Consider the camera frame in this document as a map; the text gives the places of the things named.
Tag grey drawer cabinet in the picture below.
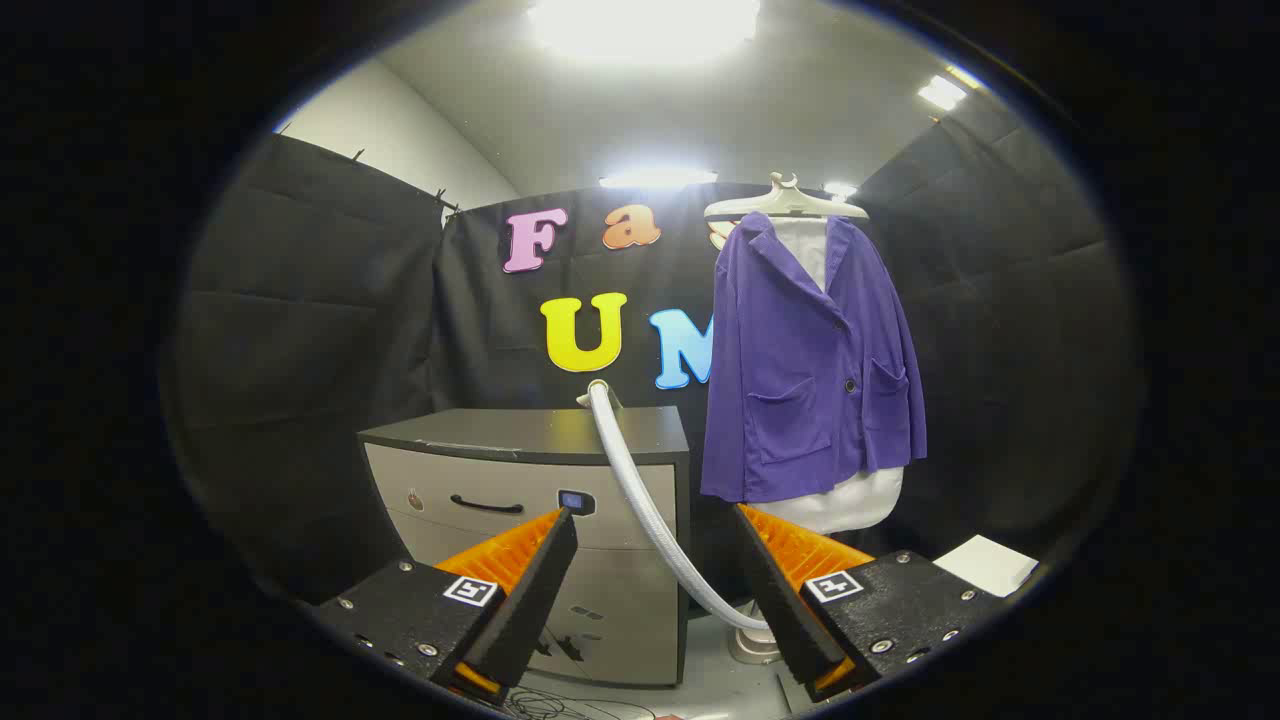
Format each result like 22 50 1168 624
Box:
358 405 693 689

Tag black backdrop cloth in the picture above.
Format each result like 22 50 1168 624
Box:
165 90 1141 601

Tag white steamer base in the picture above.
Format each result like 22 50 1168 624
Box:
725 600 786 666

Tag black floor cables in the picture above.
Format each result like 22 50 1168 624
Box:
500 685 661 720

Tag white paper sheet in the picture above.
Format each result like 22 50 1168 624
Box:
933 535 1041 598

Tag large ceiling light panel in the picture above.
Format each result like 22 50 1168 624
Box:
530 0 761 56

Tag white ribbed steamer hose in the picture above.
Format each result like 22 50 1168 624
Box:
588 388 771 633

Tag purple corduroy jacket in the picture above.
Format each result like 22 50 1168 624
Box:
700 212 928 504

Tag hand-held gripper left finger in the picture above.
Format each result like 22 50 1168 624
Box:
315 507 581 706

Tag long ceiling light strip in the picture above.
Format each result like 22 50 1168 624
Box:
600 168 719 189

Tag white clothes hanger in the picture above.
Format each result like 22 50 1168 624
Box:
703 172 869 223

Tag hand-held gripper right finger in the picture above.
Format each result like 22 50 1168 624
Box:
733 503 1006 701

